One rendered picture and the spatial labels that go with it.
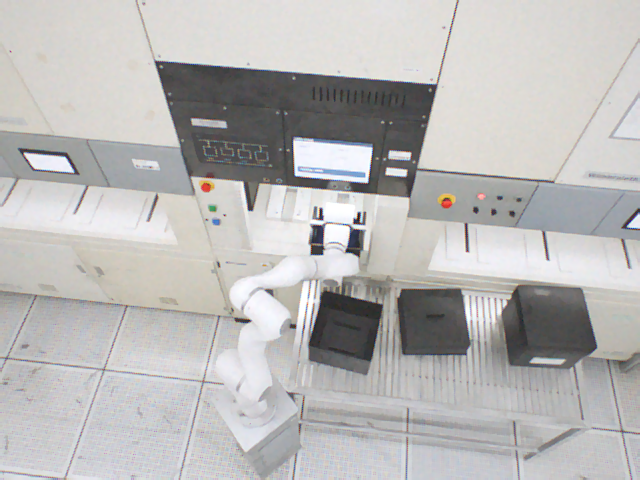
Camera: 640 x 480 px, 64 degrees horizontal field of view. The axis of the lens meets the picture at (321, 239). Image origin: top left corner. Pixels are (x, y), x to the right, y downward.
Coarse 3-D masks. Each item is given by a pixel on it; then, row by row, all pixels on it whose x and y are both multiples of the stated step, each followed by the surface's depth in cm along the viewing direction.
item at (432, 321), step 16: (400, 304) 242; (416, 304) 237; (432, 304) 237; (448, 304) 237; (400, 320) 242; (416, 320) 232; (432, 320) 232; (448, 320) 232; (464, 320) 233; (416, 336) 228; (432, 336) 228; (448, 336) 228; (464, 336) 228; (416, 352) 232; (432, 352) 232; (448, 352) 232; (464, 352) 232
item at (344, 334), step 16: (320, 304) 230; (336, 304) 240; (352, 304) 236; (368, 304) 232; (320, 320) 242; (336, 320) 241; (352, 320) 242; (368, 320) 242; (320, 336) 235; (336, 336) 238; (352, 336) 238; (368, 336) 236; (320, 352) 220; (336, 352) 216; (352, 352) 230; (368, 352) 233; (352, 368) 226; (368, 368) 222
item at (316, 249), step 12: (336, 204) 217; (324, 216) 213; (336, 216) 213; (348, 216) 213; (360, 216) 229; (312, 228) 222; (360, 228) 219; (312, 240) 218; (360, 240) 225; (312, 252) 222; (348, 252) 219; (360, 252) 220
